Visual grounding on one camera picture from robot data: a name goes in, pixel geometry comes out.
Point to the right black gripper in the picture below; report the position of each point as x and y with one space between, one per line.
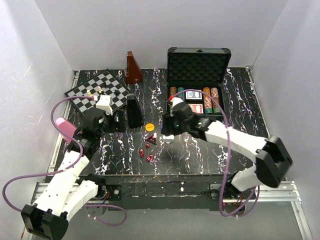
167 120

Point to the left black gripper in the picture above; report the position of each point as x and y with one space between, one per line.
120 125

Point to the red playing card deck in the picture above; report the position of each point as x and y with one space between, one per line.
196 108

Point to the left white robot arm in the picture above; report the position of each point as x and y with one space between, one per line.
49 216

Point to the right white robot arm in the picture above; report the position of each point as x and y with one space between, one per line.
269 155

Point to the clear dealer button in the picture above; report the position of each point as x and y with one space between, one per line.
168 139

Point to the blue playing card deck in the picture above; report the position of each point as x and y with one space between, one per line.
193 95

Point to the orange green chip row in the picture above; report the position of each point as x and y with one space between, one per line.
208 109

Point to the yellow big blind button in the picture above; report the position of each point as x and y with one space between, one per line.
149 127

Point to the green purple chip row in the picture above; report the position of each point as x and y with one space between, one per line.
179 89

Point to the leftmost poker chip row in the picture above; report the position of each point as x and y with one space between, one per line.
172 91

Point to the poker chip row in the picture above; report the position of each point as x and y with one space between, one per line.
215 95
172 91

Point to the rightmost poker chip row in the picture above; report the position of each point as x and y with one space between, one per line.
215 95

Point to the black white chessboard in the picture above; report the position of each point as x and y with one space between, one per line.
103 84

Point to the black poker chip case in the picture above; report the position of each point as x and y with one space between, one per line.
197 68

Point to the brown wooden metronome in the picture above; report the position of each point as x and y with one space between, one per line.
133 73

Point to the black front mounting bar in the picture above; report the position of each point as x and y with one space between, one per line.
163 191

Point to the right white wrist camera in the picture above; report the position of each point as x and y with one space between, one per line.
172 102

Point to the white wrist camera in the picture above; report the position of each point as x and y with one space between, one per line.
172 102
104 102

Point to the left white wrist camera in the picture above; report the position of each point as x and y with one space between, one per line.
104 102

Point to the aluminium rail frame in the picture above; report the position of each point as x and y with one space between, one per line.
188 155

